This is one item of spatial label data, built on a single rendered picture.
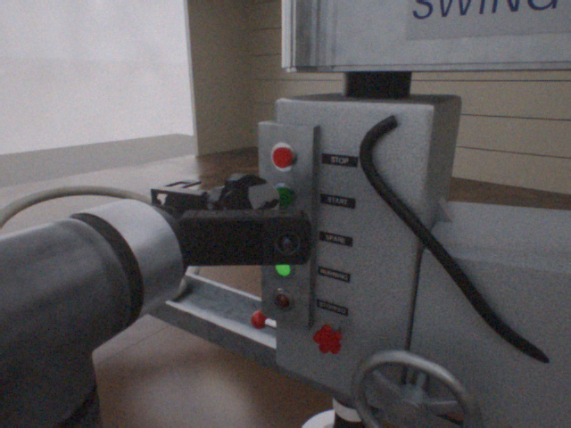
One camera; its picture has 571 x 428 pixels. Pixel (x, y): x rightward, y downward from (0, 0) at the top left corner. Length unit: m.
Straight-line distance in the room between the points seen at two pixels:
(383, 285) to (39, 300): 0.38
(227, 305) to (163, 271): 0.62
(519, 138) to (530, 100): 0.54
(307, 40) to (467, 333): 0.39
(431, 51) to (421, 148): 0.10
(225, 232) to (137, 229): 0.08
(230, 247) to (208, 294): 0.60
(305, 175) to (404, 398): 0.28
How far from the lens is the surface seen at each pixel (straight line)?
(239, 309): 0.89
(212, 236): 0.33
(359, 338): 0.56
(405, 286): 0.50
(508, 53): 0.43
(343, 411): 0.77
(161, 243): 0.29
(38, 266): 0.25
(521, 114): 6.64
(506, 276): 0.48
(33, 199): 1.17
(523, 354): 0.53
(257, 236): 0.33
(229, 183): 0.39
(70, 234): 0.27
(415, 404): 0.51
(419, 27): 0.44
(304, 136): 0.47
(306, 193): 0.48
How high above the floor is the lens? 1.55
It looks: 19 degrees down
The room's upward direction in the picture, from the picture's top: straight up
